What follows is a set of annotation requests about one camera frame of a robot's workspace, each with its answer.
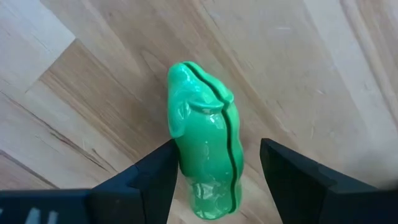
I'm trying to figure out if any green toy pea pod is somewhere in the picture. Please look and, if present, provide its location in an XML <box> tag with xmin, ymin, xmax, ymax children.
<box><xmin>167</xmin><ymin>61</ymin><xmax>245</xmax><ymax>221</ymax></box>

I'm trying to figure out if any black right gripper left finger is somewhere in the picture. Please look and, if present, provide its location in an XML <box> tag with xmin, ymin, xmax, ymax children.
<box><xmin>0</xmin><ymin>139</ymin><xmax>180</xmax><ymax>224</ymax></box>

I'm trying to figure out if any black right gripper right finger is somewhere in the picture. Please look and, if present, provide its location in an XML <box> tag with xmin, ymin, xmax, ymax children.
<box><xmin>260</xmin><ymin>138</ymin><xmax>398</xmax><ymax>224</ymax></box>

